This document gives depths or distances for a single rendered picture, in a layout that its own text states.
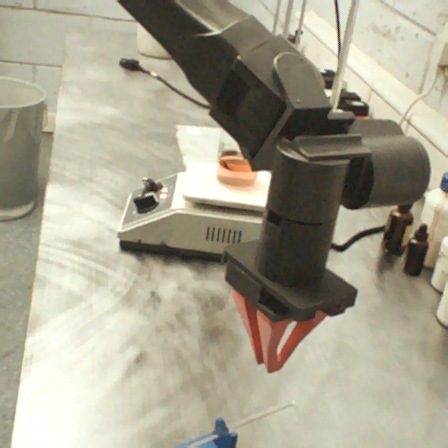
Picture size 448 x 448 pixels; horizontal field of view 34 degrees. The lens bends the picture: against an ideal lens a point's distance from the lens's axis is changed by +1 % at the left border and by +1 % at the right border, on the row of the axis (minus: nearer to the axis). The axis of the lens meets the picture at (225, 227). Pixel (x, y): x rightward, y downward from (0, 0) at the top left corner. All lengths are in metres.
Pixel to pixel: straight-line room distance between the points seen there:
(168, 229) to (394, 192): 0.43
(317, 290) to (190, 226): 0.40
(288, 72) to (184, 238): 0.43
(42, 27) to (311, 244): 2.85
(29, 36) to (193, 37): 2.77
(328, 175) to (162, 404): 0.31
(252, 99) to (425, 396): 0.40
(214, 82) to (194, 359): 0.32
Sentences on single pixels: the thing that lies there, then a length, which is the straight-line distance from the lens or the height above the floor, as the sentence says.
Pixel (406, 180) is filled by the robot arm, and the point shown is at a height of 1.02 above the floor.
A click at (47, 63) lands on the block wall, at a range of 3.38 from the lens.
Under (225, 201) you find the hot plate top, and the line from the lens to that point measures 0.94.
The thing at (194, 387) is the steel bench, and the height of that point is 0.75.
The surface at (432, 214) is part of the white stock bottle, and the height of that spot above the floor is 0.83.
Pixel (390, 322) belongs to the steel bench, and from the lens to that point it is 0.93.
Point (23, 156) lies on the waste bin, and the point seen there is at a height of 0.24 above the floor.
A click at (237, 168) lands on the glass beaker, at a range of 0.96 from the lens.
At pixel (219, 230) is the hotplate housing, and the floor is 0.80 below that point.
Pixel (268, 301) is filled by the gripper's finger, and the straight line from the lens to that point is 0.59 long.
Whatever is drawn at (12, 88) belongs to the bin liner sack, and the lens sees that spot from 2.75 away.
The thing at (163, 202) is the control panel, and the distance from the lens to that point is 0.97.
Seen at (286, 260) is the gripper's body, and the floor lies 0.96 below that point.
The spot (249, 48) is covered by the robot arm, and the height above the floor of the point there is 1.10.
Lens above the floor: 1.23
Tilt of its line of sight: 27 degrees down
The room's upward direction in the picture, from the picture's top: 9 degrees clockwise
